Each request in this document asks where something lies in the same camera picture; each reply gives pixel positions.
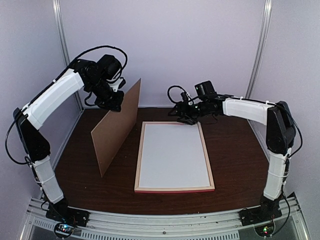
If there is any right aluminium corner post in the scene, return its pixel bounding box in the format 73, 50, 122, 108
245, 0, 273, 99

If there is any aluminium corner post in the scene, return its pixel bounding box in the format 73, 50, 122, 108
52, 0, 85, 111
245, 0, 273, 99

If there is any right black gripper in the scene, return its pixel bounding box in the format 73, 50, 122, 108
168, 100, 209, 125

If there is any landscape photo print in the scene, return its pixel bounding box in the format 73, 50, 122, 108
138, 123, 211, 189

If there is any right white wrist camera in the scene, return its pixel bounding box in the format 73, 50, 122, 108
180, 91, 194, 105

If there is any front aluminium rail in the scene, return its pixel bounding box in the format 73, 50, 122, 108
19, 196, 311, 240

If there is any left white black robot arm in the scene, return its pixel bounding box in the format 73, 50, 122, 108
13, 54, 126, 222

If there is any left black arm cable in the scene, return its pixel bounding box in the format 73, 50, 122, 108
4, 45, 129, 165

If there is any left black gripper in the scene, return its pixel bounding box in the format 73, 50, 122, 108
88, 76, 126, 112

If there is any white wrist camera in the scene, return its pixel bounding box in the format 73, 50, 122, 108
109, 77, 126, 92
180, 91, 194, 105

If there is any left aluminium corner post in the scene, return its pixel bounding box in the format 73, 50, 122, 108
52, 0, 85, 111

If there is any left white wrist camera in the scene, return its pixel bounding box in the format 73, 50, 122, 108
109, 77, 126, 92

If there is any brown backing board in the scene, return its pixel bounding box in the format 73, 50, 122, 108
91, 79, 142, 177

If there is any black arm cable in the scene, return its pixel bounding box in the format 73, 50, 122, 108
4, 45, 129, 165
166, 85, 191, 105

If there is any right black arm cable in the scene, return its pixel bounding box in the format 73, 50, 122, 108
166, 85, 191, 105

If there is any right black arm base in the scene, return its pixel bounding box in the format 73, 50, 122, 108
238, 193, 283, 226

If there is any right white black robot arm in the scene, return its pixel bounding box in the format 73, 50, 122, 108
167, 80, 300, 221

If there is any pink wooden picture frame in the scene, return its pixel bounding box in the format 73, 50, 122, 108
133, 121, 216, 194

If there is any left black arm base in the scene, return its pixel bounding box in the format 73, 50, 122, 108
43, 194, 90, 227

